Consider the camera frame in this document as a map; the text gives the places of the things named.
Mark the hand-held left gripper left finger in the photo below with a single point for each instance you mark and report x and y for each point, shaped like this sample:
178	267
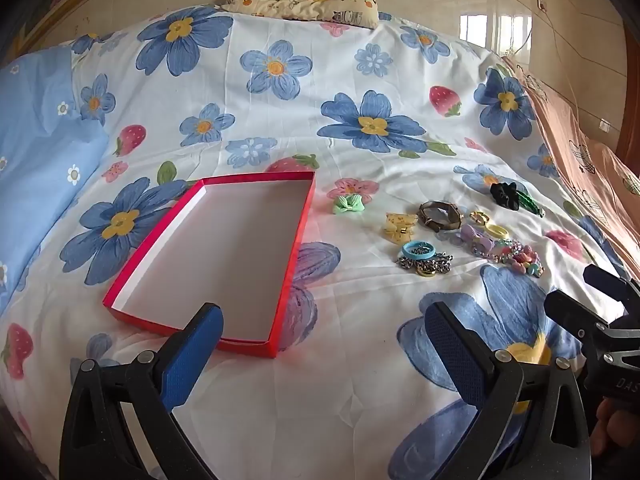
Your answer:
192	355

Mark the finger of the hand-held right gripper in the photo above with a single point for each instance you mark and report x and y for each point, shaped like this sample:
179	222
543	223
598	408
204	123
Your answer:
607	282
570	307

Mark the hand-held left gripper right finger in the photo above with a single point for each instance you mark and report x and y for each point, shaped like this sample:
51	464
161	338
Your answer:
455	355

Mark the red shallow cardboard box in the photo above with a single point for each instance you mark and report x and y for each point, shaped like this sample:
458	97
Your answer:
225	260

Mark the yellow hair claw clip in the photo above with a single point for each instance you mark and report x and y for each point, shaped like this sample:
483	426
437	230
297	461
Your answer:
399	227

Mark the wristwatch with mesh band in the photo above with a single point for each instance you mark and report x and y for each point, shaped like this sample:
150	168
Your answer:
424	211

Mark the person's right hand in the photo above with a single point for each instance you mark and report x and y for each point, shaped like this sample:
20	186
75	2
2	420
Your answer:
617	425

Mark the white floral bedsheet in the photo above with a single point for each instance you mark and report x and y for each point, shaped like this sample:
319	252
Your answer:
350	310

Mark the purple bow hair clip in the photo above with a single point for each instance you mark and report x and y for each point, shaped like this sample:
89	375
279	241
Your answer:
475	237

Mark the black and green hair clip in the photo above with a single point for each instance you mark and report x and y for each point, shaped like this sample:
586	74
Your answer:
502	195

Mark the orange printed cloth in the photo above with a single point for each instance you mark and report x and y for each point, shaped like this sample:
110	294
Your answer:
575	150

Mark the brown wooden panel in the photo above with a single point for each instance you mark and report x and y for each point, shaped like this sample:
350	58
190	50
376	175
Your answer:
631	125

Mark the blue floral pillow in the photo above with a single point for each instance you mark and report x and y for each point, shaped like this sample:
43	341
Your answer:
40	160

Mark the cream animal print pillow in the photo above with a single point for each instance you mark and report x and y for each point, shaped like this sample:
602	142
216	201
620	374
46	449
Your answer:
300	0

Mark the brown wooden frame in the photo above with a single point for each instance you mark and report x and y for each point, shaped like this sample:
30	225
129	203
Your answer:
55	15

